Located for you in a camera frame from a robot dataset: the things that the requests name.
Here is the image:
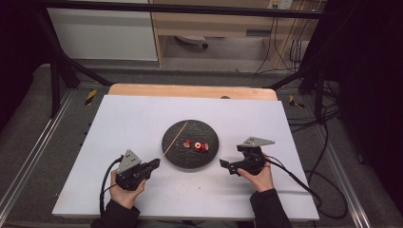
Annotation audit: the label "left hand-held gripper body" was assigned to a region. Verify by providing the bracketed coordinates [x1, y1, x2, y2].
[115, 148, 152, 192]

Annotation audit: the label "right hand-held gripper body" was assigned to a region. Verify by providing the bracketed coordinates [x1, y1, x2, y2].
[236, 136, 276, 177]

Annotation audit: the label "thin bamboo skewer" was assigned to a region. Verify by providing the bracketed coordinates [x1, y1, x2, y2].
[161, 120, 190, 160]

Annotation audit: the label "round black plate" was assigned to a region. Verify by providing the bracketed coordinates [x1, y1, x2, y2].
[161, 119, 221, 170]

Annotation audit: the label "person's right hand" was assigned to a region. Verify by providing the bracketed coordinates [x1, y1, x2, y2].
[237, 154, 276, 194]

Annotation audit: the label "person's left hand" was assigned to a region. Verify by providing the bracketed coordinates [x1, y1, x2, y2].
[109, 168, 147, 210]

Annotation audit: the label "wooden table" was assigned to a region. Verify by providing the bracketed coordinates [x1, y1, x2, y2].
[107, 83, 278, 102]

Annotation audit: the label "white device with black wheel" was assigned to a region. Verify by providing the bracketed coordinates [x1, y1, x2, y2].
[175, 34, 210, 49]

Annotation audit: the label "white cabinet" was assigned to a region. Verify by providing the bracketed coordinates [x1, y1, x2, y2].
[47, 7, 159, 62]

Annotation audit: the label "light wooden desk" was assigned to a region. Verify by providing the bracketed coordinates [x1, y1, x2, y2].
[148, 0, 321, 68]

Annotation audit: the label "black curtain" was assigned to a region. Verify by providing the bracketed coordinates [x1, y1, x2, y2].
[322, 0, 403, 208]
[0, 0, 53, 131]

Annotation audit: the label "white power socket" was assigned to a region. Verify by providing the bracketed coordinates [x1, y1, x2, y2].
[267, 0, 295, 10]

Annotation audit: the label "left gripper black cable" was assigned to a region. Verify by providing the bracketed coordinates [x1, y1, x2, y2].
[99, 155, 124, 219]

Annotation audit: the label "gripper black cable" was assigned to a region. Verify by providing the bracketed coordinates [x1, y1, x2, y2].
[265, 120, 349, 220]
[99, 155, 124, 219]

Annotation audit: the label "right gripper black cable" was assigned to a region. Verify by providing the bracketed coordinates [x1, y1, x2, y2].
[265, 120, 349, 220]

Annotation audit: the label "black floor cables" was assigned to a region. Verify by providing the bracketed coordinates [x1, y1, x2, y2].
[286, 80, 340, 134]

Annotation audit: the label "aluminium floor rail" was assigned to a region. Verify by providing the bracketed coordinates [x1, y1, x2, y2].
[0, 89, 76, 217]
[316, 125, 373, 228]

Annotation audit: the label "bundle of hanging black cables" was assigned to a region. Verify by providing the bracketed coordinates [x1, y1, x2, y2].
[254, 9, 307, 76]

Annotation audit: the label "black metal frame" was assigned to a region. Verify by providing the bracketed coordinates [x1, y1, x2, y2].
[32, 0, 328, 125]

